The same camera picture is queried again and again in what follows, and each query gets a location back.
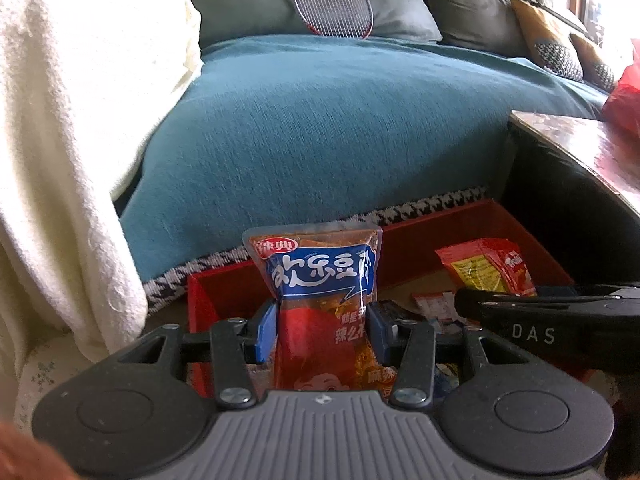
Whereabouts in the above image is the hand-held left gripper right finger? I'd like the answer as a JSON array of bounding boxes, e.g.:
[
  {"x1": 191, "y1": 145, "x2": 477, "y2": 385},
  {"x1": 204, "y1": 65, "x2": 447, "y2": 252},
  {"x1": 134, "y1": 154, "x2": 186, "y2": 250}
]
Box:
[{"x1": 367, "y1": 302, "x2": 527, "y2": 408}]

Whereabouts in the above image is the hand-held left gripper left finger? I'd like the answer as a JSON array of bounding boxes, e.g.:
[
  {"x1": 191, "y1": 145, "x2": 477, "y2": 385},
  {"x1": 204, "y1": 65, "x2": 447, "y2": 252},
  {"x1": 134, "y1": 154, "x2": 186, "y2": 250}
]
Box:
[{"x1": 112, "y1": 302, "x2": 278, "y2": 408}]

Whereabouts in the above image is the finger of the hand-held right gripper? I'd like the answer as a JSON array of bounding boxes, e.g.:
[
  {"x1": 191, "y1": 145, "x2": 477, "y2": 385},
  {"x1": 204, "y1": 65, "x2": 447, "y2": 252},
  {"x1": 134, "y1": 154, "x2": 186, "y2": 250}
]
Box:
[{"x1": 452, "y1": 282, "x2": 640, "y2": 320}]

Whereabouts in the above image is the red yellow snack packet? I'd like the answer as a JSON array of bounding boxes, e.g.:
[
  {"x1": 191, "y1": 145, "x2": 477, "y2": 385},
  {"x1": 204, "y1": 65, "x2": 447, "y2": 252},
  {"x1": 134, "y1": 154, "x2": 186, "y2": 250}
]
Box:
[{"x1": 433, "y1": 237, "x2": 539, "y2": 297}]

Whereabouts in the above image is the white red snack packet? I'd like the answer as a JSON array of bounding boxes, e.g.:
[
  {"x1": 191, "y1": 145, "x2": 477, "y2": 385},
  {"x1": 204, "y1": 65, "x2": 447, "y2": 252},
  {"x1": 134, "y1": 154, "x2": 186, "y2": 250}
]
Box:
[{"x1": 411, "y1": 291, "x2": 464, "y2": 334}]

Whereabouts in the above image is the blue red snack packet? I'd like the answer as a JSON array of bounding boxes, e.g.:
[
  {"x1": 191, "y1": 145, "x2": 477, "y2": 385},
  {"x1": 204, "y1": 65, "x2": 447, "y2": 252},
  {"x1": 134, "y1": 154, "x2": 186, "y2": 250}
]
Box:
[{"x1": 242, "y1": 225, "x2": 402, "y2": 407}]

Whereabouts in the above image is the red cardboard box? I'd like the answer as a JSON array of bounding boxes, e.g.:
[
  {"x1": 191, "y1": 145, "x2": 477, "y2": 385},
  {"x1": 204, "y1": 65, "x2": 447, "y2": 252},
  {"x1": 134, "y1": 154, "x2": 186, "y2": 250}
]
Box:
[{"x1": 187, "y1": 198, "x2": 597, "y2": 399}]

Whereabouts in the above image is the person's left hand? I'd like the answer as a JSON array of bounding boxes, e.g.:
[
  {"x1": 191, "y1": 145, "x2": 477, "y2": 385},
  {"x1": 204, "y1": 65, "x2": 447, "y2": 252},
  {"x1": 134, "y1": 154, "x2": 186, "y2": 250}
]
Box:
[{"x1": 0, "y1": 421, "x2": 75, "y2": 480}]

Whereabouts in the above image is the dark coffee table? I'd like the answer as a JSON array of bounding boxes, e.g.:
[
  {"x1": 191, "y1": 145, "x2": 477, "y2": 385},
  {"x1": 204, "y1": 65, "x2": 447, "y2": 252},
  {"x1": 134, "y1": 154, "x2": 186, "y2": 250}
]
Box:
[{"x1": 504, "y1": 109, "x2": 640, "y2": 292}]

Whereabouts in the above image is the blue sofa blanket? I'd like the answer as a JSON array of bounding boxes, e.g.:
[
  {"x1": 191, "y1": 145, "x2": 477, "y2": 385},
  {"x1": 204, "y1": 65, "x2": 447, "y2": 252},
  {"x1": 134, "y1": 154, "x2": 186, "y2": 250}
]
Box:
[{"x1": 112, "y1": 35, "x2": 609, "y2": 307}]

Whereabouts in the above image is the red plastic bag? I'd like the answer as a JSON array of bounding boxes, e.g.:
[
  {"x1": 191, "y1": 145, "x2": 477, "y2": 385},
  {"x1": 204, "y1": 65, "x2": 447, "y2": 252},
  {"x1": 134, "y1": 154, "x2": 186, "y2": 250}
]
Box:
[{"x1": 601, "y1": 39, "x2": 640, "y2": 137}]

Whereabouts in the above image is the yellow patterned pillow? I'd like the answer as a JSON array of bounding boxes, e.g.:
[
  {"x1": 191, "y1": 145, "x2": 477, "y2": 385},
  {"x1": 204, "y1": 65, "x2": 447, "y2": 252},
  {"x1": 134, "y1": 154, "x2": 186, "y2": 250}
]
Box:
[
  {"x1": 510, "y1": 0, "x2": 587, "y2": 84},
  {"x1": 569, "y1": 32, "x2": 619, "y2": 94}
]

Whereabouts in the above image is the white towel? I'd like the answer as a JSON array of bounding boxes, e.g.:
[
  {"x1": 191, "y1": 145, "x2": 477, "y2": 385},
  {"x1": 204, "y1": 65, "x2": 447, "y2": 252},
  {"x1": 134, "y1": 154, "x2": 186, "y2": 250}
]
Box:
[{"x1": 0, "y1": 0, "x2": 207, "y2": 367}]

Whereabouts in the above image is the grey leather sofa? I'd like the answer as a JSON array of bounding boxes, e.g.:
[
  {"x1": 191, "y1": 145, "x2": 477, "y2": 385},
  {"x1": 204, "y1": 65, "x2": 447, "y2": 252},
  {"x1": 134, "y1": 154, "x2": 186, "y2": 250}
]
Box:
[{"x1": 412, "y1": 0, "x2": 589, "y2": 57}]

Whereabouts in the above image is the red badminton racket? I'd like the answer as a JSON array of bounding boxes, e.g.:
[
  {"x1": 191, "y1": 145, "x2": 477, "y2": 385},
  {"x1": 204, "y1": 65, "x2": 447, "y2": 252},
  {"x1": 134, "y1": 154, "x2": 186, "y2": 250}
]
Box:
[{"x1": 292, "y1": 0, "x2": 377, "y2": 41}]

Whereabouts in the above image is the grey green cushion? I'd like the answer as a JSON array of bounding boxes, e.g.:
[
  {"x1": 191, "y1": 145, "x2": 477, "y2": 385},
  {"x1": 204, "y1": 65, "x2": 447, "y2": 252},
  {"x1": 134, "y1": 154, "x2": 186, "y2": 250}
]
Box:
[{"x1": 184, "y1": 0, "x2": 444, "y2": 49}]

